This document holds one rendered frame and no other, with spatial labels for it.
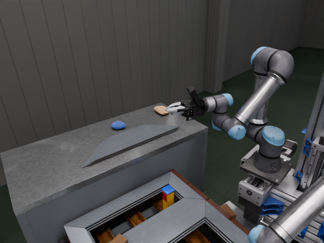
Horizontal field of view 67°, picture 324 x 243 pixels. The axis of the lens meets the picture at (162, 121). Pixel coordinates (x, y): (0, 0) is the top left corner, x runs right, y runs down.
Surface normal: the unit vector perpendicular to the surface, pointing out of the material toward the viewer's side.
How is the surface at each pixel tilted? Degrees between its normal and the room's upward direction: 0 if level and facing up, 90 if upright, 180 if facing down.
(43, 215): 90
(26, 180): 0
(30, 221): 90
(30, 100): 90
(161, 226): 0
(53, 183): 0
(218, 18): 90
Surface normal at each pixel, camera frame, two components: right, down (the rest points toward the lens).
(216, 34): -0.69, 0.36
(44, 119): 0.72, 0.30
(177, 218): -0.03, -0.88
